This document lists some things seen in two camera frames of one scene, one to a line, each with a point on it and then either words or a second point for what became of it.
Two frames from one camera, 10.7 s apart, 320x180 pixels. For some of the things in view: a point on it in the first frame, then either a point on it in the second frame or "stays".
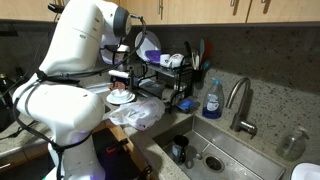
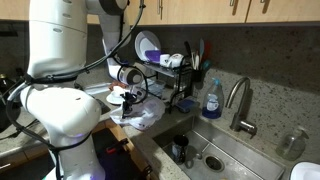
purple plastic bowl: x=153 y=55 stays
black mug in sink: x=179 y=148 stays
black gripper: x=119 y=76 to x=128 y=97
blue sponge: x=186 y=104 stays
